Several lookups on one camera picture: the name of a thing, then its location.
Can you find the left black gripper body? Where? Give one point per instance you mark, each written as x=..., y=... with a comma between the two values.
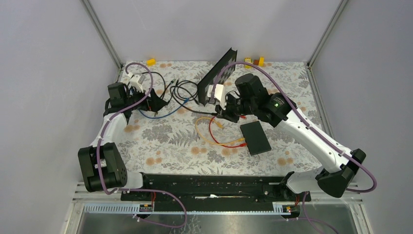
x=136, y=95

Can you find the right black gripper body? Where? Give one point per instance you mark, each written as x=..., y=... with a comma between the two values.
x=235, y=107

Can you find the black network switch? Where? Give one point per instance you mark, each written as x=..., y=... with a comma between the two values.
x=255, y=138

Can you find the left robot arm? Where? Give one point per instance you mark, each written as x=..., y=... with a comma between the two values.
x=103, y=150

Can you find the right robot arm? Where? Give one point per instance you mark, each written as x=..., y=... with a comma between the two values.
x=339, y=164

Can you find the yellow patterned toy block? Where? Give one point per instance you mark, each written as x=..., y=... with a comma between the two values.
x=249, y=61

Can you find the yellow toy block left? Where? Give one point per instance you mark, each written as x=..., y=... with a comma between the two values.
x=151, y=62

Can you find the checkerboard calibration board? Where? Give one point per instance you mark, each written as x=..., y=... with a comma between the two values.
x=202, y=87

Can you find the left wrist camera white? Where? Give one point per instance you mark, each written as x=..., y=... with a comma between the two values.
x=136, y=81

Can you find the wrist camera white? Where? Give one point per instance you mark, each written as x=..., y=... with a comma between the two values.
x=136, y=81
x=218, y=96

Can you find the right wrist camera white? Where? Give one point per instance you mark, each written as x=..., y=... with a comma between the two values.
x=218, y=96

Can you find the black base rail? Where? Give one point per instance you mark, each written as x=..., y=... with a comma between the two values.
x=214, y=193

